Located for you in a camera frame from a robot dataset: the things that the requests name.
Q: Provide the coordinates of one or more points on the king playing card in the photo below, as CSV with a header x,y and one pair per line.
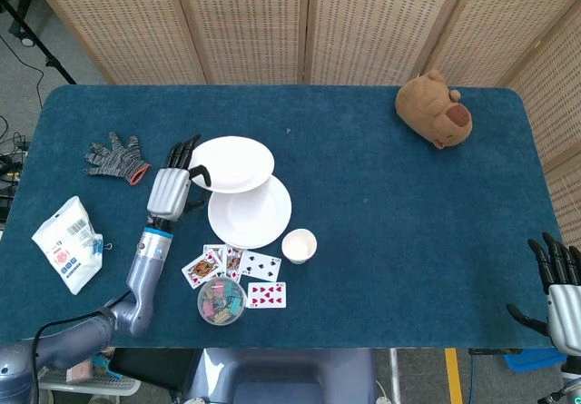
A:
x,y
213,253

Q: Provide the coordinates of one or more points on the paper cup with blue flower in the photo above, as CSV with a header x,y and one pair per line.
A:
x,y
298,246

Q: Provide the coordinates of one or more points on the diamond face playing card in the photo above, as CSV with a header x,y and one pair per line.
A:
x,y
233,261

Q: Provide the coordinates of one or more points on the blue tablecloth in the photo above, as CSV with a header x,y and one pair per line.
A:
x,y
386,218

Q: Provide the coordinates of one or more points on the white paper plate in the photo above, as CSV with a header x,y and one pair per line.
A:
x,y
231,163
254,218

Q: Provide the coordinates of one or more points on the black tripod stand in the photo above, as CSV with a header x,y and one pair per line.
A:
x,y
41,47

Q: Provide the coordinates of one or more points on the blue box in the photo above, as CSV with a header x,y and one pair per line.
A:
x,y
535,359

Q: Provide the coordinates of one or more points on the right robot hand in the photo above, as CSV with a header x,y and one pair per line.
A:
x,y
565,313

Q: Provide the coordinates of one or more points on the grey knit work glove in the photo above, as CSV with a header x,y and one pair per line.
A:
x,y
115,161

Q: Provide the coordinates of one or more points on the white snack bag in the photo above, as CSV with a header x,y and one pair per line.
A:
x,y
65,249

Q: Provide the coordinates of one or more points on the clear tub of binder clips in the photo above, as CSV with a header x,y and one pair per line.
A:
x,y
221,303

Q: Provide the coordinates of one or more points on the woven folding screen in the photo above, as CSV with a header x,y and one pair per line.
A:
x,y
249,22

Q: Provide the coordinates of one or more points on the five of spades card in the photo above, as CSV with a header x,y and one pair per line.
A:
x,y
261,265

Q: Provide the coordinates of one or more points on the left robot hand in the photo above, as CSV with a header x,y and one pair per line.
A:
x,y
168,190

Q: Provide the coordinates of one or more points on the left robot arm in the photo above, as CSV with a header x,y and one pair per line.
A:
x,y
143,277

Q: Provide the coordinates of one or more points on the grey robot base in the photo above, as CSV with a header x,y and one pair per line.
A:
x,y
281,377

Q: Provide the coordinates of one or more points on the white pole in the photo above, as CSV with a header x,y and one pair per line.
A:
x,y
395,377

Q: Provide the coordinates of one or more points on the black box under table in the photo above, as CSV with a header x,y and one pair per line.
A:
x,y
154,367

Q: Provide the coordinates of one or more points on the brown capybara plush toy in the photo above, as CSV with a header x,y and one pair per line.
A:
x,y
431,109

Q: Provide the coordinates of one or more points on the blue binder clip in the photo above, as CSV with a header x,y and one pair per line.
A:
x,y
97,245

